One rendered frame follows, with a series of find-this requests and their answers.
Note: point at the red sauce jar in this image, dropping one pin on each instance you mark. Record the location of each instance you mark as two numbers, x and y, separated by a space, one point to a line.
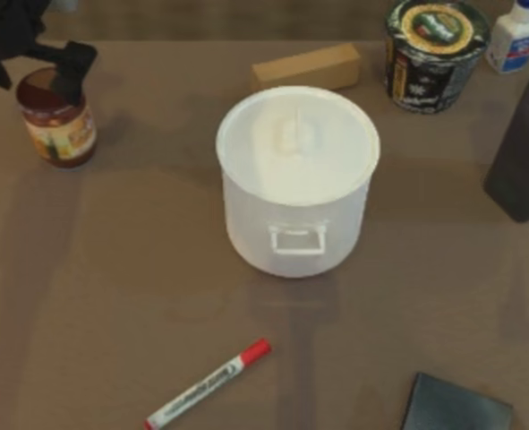
60 130

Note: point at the tan wooden block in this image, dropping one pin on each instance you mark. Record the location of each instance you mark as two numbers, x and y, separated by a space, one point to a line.
306 67

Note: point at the white lidded kitchen pot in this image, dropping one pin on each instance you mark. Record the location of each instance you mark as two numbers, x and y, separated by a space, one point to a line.
296 179

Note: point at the red and white marker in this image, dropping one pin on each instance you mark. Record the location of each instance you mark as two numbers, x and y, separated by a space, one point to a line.
208 385

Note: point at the black instant noodle cup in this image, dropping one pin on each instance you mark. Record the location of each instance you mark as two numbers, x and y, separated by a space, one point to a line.
434 54

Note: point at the white glue bottle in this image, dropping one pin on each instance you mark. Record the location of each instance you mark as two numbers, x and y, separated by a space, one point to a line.
514 38

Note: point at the dark grey rectangular box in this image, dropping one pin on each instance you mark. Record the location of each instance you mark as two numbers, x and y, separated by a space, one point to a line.
521 148

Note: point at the dark flat square pad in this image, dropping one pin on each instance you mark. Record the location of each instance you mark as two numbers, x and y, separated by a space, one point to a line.
456 405

